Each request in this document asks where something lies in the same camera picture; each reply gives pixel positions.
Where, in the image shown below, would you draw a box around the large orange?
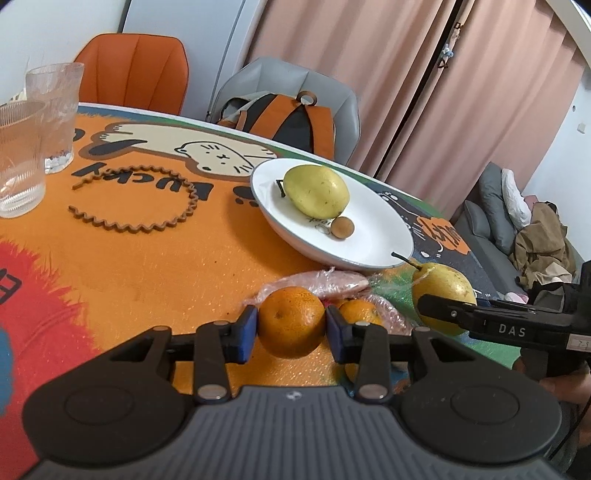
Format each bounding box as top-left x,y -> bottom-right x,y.
257,286 -> 327,358

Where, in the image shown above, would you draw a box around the orange and black backpack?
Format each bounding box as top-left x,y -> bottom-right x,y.
217,91 -> 336,160

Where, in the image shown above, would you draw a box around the short ribbed drinking glass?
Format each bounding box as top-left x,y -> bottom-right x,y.
0,100 -> 49,219

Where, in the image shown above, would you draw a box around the person's right hand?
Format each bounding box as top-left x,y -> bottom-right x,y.
538,371 -> 591,407

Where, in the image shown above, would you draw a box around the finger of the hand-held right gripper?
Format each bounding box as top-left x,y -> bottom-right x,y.
475,298 -> 536,315
418,294 -> 478,334

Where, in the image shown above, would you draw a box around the brown jacket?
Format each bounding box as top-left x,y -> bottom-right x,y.
510,203 -> 578,289

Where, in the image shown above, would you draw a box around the cat print tablecloth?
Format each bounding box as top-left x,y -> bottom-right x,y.
0,102 -> 527,467

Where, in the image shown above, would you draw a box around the grey sofa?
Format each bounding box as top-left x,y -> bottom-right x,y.
455,161 -> 591,305

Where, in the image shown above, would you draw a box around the spotted yellow pear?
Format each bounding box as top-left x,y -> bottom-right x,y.
276,165 -> 351,220

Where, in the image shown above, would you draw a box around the plastic sausage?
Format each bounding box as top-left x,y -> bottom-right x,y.
367,295 -> 415,337
253,271 -> 370,305

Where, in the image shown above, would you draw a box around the white clothes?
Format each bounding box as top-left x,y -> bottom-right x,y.
501,168 -> 533,227

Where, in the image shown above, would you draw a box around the orange chair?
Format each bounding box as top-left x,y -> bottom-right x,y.
74,33 -> 190,116

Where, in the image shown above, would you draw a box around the white plate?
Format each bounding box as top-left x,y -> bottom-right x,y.
250,158 -> 415,271

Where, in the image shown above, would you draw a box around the pink curtain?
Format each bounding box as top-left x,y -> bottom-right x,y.
245,0 -> 585,217

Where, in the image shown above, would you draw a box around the wavy wooden ring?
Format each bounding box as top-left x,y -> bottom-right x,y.
68,164 -> 202,234

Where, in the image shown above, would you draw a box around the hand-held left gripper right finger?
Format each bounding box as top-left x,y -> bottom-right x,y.
325,307 -> 481,402

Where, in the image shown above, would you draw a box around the grey chair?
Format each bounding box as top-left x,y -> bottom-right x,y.
210,56 -> 361,167

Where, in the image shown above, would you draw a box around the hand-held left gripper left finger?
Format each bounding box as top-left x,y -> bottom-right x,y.
99,305 -> 259,403

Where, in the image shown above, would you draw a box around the tall textured drinking glass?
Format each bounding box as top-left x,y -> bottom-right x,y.
25,62 -> 85,175

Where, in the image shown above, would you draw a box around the brown longan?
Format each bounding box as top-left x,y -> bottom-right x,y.
331,216 -> 355,240

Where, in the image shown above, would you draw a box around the small orange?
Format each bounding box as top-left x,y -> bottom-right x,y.
338,299 -> 385,329

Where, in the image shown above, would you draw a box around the grey pillow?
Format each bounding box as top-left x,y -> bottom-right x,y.
478,161 -> 520,252

